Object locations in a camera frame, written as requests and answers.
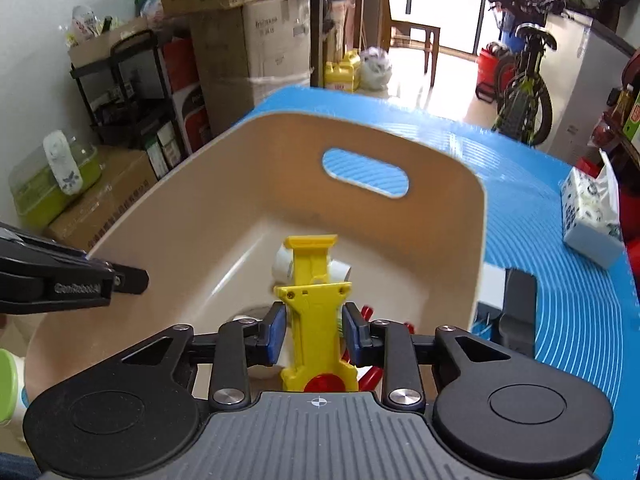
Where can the large white label cardboard box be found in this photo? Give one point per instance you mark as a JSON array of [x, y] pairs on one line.
[[270, 55]]

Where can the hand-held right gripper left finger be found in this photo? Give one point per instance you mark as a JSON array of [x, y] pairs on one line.
[[274, 335]]

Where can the yellow plastic tool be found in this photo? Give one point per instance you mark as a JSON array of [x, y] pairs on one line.
[[315, 320]]

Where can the green lunch box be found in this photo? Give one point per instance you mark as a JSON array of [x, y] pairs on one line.
[[40, 190]]

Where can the white power adapter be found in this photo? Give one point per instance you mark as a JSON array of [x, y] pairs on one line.
[[492, 285]]

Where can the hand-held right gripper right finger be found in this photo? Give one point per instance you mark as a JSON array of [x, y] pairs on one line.
[[356, 335]]

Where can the brown cardboard box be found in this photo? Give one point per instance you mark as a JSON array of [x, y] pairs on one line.
[[115, 195]]

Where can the red plastic container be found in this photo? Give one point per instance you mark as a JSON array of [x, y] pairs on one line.
[[490, 72]]

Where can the blue silicone mat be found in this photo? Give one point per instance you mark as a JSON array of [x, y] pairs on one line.
[[550, 310]]

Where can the beige plastic basket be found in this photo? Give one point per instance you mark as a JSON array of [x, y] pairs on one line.
[[200, 210]]

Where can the wooden chair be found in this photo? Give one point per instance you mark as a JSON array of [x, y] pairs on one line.
[[415, 30]]

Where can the white tissue pack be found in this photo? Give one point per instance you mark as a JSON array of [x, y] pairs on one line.
[[590, 215]]

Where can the black plastic object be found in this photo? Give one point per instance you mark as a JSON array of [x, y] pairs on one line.
[[520, 300]]

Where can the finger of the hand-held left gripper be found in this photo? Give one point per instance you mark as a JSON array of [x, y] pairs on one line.
[[132, 280]]

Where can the small white plastic bag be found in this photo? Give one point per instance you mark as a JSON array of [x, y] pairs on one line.
[[375, 70]]

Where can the black shelf rack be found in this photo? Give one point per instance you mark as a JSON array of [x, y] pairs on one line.
[[150, 110]]

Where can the green white carton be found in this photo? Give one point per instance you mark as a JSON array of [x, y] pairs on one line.
[[633, 117]]

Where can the green black bicycle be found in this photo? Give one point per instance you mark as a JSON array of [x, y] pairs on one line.
[[525, 90]]

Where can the cloth covered side table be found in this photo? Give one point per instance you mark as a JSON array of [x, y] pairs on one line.
[[340, 10]]

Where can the white chest freezer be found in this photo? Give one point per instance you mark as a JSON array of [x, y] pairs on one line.
[[585, 85]]

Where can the white pill bottle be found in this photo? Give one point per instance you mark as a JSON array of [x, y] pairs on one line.
[[282, 265]]

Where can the yellow plastic jug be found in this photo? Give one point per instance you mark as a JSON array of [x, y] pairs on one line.
[[342, 72]]

